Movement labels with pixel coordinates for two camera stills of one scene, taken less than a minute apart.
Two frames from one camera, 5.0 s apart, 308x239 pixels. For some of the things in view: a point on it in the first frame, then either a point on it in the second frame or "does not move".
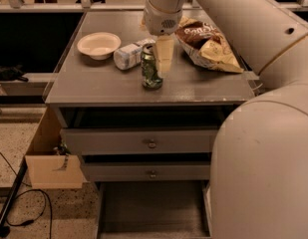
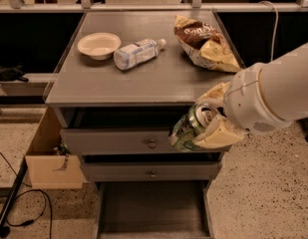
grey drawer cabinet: (148, 137) does not move
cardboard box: (50, 162) does not move
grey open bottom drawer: (154, 209) does not move
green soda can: (150, 77) → (189, 125)
